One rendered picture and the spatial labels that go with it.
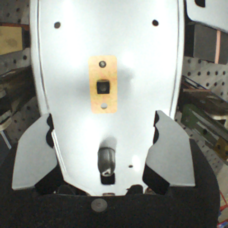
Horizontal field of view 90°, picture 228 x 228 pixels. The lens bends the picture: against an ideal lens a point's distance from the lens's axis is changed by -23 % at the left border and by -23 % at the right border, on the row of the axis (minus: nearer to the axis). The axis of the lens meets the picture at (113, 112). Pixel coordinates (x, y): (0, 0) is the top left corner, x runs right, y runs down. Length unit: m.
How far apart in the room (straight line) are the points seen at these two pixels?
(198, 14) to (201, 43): 0.05
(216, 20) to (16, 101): 0.34
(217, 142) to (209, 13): 0.19
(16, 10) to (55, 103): 0.48
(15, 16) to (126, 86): 0.52
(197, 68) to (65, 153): 0.54
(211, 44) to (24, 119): 0.70
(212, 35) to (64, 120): 0.29
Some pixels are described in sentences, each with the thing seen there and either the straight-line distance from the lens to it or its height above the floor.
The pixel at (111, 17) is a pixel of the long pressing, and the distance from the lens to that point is 0.20.
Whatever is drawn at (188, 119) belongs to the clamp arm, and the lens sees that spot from 0.26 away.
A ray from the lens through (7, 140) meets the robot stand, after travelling 0.80.
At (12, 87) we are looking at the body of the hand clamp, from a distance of 0.23.
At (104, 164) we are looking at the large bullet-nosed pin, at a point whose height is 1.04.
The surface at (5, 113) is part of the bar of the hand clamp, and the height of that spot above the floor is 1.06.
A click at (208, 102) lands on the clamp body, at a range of 0.28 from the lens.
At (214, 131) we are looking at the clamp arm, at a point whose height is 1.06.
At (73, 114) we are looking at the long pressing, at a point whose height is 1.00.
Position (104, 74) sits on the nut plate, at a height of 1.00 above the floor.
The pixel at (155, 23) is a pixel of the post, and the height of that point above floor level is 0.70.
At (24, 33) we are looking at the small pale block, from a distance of 0.22.
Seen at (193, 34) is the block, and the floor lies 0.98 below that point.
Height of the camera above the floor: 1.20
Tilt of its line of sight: 63 degrees down
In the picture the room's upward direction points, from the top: 174 degrees clockwise
